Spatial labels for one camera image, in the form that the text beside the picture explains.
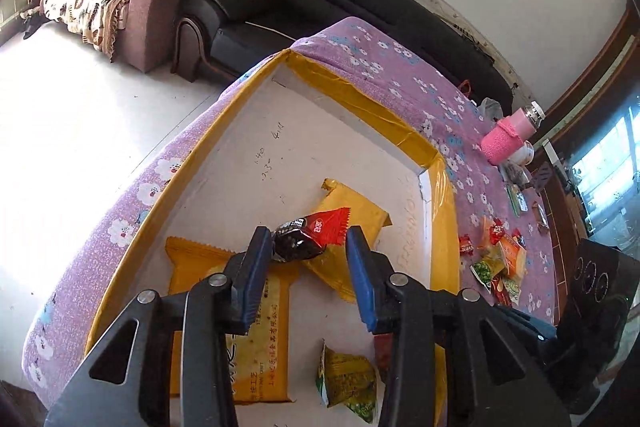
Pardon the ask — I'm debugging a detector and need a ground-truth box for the purple floral tablecloth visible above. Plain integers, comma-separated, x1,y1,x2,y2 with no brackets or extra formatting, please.
22,17,558,408

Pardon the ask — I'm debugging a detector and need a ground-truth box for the golden yellow snack packet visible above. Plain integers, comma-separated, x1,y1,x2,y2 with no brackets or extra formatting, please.
300,178,393,303

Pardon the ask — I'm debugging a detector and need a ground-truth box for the brown stick packet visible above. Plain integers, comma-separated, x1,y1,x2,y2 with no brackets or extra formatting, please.
532,202,551,235

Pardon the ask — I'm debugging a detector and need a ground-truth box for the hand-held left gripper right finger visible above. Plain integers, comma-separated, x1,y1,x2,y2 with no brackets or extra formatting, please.
346,226,571,427

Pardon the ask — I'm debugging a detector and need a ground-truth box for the bottle in pink knitted sleeve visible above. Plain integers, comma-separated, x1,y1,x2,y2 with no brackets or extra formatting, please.
480,101,546,166

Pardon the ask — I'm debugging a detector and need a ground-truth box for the patterned sofa blanket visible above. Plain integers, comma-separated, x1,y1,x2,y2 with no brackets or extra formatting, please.
39,0,133,60

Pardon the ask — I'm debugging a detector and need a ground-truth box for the small red snack packet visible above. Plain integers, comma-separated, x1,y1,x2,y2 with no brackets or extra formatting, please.
372,334,396,383

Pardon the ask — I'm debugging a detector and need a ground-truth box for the green stick packet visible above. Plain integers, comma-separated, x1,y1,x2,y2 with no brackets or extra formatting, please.
506,184,528,215

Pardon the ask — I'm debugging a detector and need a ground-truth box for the pile of small snack packets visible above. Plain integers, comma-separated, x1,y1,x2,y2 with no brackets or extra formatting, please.
457,216,531,308

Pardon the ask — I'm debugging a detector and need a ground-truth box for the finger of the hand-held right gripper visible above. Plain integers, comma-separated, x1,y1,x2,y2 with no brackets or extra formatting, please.
492,302,558,343

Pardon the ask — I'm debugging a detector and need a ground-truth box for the yellow flat cracker packet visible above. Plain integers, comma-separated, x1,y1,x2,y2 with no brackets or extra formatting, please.
165,236,301,405

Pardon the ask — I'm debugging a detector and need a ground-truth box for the black candy with red wrapper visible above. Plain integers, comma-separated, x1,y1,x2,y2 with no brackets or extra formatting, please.
270,207,352,264

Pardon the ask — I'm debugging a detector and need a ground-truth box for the black shoe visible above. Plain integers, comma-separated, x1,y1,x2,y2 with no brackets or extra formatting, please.
21,14,48,40

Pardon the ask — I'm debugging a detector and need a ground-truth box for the white cup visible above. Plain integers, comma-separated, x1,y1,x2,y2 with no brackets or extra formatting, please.
510,141,536,166

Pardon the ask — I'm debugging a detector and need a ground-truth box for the yellow green snack packet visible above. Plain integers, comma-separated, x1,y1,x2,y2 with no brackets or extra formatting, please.
315,339,378,425

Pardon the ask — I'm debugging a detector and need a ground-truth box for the dark wooden cabinet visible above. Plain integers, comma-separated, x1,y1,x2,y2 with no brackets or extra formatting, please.
530,147,601,258

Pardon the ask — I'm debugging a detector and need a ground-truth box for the clear plastic bag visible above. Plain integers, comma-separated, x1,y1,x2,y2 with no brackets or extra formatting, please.
477,97,503,122

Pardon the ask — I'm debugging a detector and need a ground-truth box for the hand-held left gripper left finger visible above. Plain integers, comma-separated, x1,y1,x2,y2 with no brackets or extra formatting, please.
44,226,273,427

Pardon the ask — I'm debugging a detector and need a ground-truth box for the shallow cardboard tray yellow tape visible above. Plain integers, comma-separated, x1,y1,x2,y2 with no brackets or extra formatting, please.
82,48,461,427

